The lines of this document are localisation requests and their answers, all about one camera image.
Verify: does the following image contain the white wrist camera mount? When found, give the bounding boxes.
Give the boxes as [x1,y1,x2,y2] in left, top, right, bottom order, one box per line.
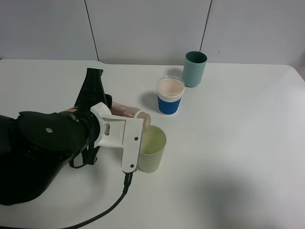
[90,102,143,173]

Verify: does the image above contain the clear plastic drink bottle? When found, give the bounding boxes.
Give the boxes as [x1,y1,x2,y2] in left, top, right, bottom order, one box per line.
[110,102,151,129]

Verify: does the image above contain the blue sleeved paper cup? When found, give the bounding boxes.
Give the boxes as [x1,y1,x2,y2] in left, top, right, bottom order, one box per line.
[156,76,185,115]

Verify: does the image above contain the light green plastic cup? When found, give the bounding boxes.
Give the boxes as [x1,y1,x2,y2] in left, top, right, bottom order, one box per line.
[138,125,167,173]

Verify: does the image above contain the black braided camera cable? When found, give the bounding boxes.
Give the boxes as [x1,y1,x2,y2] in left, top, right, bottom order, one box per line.
[0,114,134,229]

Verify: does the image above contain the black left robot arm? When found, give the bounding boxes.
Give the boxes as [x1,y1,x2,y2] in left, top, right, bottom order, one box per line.
[0,68,112,206]

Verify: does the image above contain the teal plastic cup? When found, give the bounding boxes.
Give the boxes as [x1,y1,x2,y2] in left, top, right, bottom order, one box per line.
[182,51,208,87]

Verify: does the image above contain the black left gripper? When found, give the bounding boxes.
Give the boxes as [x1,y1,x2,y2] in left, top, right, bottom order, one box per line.
[61,68,112,153]

